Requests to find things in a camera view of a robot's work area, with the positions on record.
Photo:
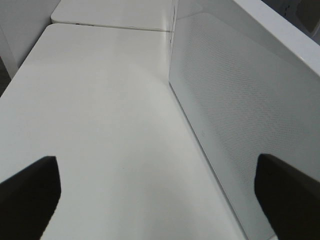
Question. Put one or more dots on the white microwave door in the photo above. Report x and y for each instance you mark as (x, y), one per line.
(248, 82)

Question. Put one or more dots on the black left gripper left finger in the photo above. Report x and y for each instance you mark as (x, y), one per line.
(28, 200)

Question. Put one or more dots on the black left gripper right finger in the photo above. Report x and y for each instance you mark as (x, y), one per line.
(289, 199)

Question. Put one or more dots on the white microwave oven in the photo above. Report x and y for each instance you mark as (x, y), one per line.
(303, 14)

